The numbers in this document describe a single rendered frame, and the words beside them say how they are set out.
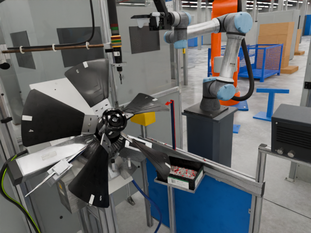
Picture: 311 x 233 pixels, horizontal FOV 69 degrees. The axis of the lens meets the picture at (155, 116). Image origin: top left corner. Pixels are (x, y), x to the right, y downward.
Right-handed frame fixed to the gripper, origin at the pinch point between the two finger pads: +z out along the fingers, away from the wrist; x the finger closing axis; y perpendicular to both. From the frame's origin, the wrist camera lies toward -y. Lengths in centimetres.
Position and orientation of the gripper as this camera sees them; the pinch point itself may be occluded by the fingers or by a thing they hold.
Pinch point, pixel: (139, 15)
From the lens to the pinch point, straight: 116.0
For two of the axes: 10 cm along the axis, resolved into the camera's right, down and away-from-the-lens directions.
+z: -7.0, 2.9, -6.5
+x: -7.1, -2.0, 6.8
